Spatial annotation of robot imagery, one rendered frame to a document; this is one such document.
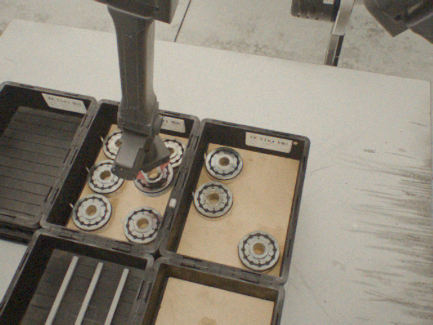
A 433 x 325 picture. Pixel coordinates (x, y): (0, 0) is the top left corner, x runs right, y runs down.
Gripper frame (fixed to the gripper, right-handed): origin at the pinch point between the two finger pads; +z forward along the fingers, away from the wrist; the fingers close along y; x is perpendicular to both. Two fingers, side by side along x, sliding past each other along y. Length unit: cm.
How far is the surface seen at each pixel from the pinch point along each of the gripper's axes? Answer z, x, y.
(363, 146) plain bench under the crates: 26, -13, 64
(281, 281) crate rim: 0.8, -39.0, 12.7
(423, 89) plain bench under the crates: 27, -5, 97
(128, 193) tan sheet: 11.1, 3.3, -7.6
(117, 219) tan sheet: 10.8, -2.2, -13.2
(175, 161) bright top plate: 8.8, 4.2, 7.7
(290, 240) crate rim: 2.4, -32.0, 20.2
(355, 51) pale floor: 100, 65, 144
